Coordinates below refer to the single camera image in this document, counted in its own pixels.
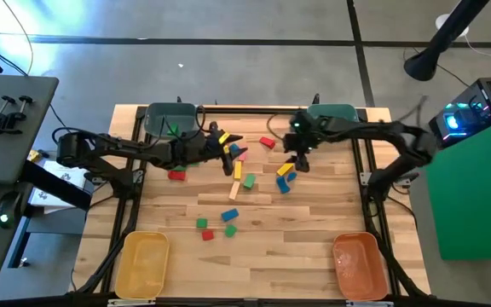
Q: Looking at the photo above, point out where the black metal table frame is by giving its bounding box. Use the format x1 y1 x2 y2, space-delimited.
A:
74 104 432 299

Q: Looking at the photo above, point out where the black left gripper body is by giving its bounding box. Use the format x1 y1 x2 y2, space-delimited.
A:
165 122 235 177

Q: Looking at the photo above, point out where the white round device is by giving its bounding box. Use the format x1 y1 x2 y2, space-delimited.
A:
435 13 471 38

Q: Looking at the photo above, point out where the grey rail clip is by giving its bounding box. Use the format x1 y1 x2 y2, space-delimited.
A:
345 299 394 307
107 298 157 307

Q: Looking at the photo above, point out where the teal plastic bin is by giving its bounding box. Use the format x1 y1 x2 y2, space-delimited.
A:
306 103 361 125

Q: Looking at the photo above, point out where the dark green plastic bin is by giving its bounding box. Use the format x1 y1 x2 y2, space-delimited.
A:
143 101 199 140

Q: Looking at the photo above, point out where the blue rectangular block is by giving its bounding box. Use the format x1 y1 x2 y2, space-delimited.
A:
221 207 240 223

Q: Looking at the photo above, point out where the orange plastic bin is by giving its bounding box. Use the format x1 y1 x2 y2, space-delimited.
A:
332 231 390 302

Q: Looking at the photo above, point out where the black computer mouse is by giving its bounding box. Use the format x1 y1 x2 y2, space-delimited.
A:
0 191 24 230

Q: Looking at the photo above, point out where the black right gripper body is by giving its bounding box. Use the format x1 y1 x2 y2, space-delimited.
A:
290 109 330 155

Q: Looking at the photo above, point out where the yellow plastic bin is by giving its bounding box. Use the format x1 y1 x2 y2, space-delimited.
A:
114 230 170 300

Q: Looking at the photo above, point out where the white paper booklet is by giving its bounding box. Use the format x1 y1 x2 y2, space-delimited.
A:
27 159 89 214

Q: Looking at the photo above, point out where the blue arch block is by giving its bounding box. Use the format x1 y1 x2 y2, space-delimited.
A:
275 176 292 195

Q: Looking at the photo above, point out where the black stand pole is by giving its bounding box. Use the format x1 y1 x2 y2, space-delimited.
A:
402 0 491 82

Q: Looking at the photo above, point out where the green board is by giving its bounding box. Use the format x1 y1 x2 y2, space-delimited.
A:
425 111 491 262

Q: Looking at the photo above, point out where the black desk beam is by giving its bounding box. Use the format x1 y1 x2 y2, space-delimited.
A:
19 159 93 212

